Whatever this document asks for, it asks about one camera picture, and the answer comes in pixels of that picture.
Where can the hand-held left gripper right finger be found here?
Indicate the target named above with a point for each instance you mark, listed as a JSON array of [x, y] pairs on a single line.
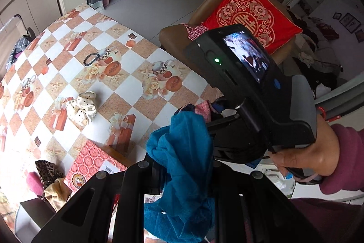
[[244, 203]]

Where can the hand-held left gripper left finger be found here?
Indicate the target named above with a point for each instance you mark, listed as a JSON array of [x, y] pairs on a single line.
[[133, 189]]

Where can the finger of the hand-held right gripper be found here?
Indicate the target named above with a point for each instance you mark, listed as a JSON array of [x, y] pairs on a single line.
[[236, 143], [219, 107]]

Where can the pink black knit sock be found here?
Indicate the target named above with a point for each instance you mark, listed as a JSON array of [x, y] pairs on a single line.
[[203, 110]]

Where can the blue terry cloth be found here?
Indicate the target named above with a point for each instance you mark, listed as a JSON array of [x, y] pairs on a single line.
[[182, 160]]

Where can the beige knit sock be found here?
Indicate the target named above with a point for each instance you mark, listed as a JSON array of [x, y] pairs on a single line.
[[58, 194]]

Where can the leopard print cloth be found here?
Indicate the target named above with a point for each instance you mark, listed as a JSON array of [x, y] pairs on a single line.
[[48, 173]]

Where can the cream polka dot scrunchie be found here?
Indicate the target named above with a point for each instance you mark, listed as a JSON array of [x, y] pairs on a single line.
[[82, 107]]

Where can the pink sponge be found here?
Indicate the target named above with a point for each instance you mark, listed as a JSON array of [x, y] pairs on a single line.
[[34, 183]]

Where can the person's right forearm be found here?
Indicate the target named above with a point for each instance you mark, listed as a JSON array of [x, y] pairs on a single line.
[[349, 160]]

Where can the person's right hand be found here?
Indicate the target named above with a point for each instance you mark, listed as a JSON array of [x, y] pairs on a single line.
[[318, 157]]

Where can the red patterned box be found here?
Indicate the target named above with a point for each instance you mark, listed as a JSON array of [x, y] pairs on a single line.
[[91, 157]]

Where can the pile of clothes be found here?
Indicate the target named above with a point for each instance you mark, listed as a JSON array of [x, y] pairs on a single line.
[[315, 55]]

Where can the red checkered cloth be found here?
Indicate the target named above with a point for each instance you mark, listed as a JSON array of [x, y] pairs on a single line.
[[196, 31]]

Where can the wooden chair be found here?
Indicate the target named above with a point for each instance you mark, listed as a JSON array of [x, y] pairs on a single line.
[[176, 35]]

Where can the checkered patterned tablecloth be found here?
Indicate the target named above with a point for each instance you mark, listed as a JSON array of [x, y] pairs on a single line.
[[130, 92]]

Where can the person's maroon top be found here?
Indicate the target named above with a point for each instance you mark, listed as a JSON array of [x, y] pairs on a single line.
[[332, 223]]

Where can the red embroidered cushion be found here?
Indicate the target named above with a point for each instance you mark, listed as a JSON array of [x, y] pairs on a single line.
[[250, 12]]

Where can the dark checkered cloth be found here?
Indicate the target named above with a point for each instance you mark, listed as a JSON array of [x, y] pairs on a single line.
[[17, 52]]

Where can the framed wall picture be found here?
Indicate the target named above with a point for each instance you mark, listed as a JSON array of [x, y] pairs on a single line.
[[360, 35], [350, 22], [337, 16]]

